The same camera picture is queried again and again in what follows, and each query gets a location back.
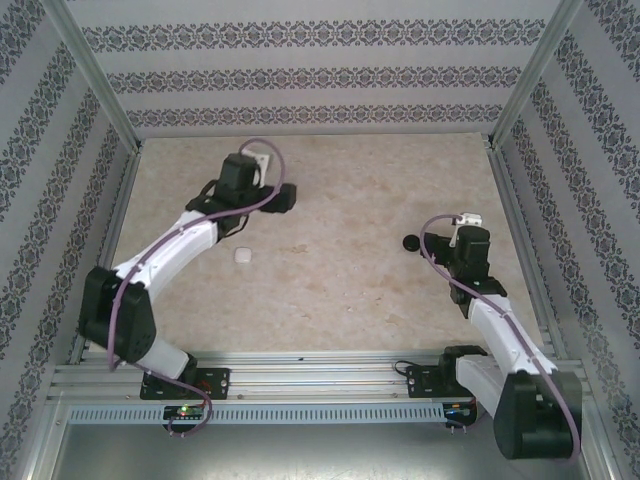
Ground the small circuit board green light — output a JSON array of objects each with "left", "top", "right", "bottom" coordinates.
[{"left": 163, "top": 404, "right": 207, "bottom": 422}]

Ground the grey metal sheet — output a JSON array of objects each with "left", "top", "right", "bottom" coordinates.
[{"left": 49, "top": 399, "right": 614, "bottom": 480}]

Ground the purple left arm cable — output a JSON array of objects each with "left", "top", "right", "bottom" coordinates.
[{"left": 107, "top": 137, "right": 289, "bottom": 439}]

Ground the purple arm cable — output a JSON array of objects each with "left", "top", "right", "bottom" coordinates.
[
  {"left": 107, "top": 137, "right": 289, "bottom": 439},
  {"left": 419, "top": 213, "right": 584, "bottom": 461}
]

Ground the aluminium side rail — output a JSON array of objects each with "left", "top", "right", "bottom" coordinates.
[
  {"left": 487, "top": 139, "right": 589, "bottom": 371},
  {"left": 67, "top": 139, "right": 146, "bottom": 366}
]

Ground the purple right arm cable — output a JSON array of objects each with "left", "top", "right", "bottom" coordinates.
[{"left": 419, "top": 213, "right": 584, "bottom": 461}]

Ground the aluminium frame post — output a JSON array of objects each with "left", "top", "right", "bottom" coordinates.
[
  {"left": 487, "top": 0, "right": 586, "bottom": 151},
  {"left": 39, "top": 0, "right": 146, "bottom": 154}
]

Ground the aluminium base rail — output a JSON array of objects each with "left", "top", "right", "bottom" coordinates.
[{"left": 49, "top": 349, "right": 586, "bottom": 401}]

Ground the grey slotted cable duct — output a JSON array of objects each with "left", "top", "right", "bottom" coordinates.
[{"left": 67, "top": 402, "right": 479, "bottom": 425}]

